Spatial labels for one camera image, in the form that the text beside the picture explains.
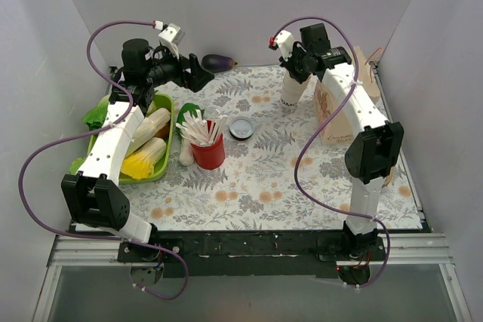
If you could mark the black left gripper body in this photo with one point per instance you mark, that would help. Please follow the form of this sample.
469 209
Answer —
192 73

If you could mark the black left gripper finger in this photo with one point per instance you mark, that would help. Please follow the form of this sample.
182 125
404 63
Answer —
194 63
200 78

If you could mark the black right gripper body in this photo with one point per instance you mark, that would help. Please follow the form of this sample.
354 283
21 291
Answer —
298 66

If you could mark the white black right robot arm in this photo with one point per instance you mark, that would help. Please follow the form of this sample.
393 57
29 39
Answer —
376 143

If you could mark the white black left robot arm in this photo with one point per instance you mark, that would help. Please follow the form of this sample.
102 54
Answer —
92 194

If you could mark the black coffee cup lid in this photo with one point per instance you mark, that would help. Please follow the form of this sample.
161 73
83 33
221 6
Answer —
241 128

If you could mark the purple eggplant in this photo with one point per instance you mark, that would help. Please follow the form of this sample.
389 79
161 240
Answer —
216 63

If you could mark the stack of white paper cups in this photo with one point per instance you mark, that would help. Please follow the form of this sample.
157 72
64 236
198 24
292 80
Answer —
292 90

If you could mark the green plastic tray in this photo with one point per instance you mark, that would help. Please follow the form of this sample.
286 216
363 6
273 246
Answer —
160 163

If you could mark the napa cabbage upper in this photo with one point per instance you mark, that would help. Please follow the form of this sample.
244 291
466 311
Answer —
148 128

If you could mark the red straw holder cup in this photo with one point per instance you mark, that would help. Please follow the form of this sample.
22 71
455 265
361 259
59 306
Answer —
209 157

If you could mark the green lettuce leaf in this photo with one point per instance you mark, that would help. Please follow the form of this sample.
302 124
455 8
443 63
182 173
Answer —
95 117

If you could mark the floral patterned table mat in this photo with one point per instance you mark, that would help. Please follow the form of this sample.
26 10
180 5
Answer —
280 178

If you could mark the napa cabbage lower yellow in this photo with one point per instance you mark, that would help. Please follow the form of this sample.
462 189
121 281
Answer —
141 163

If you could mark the brown cardboard cup carrier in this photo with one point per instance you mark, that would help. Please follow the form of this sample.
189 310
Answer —
389 178

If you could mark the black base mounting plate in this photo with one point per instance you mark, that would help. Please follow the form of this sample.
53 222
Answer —
246 253

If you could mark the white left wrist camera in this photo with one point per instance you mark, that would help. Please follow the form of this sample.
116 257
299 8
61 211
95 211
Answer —
170 37

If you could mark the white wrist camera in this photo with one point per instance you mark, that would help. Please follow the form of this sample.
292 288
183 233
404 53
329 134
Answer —
283 41
170 37

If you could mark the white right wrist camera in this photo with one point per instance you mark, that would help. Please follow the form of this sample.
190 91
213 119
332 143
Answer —
283 41

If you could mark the aluminium frame rail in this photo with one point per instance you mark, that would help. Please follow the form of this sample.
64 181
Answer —
406 249

